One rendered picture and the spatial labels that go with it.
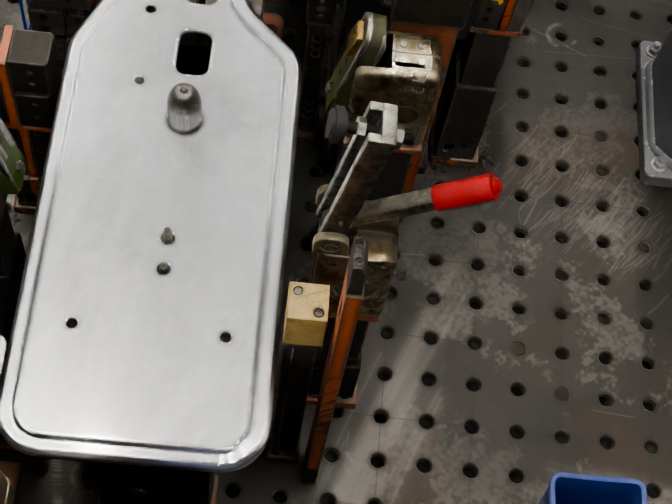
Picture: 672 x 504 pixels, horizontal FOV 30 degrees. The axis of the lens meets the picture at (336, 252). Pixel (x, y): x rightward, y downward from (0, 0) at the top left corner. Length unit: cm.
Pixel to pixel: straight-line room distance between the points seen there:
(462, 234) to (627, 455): 32
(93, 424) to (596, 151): 79
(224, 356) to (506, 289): 49
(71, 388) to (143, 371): 6
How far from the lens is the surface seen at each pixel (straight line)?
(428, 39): 115
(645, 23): 172
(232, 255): 110
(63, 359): 106
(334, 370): 104
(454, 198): 99
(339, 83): 116
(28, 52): 123
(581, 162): 157
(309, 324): 101
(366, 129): 93
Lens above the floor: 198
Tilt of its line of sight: 62 degrees down
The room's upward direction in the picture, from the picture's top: 11 degrees clockwise
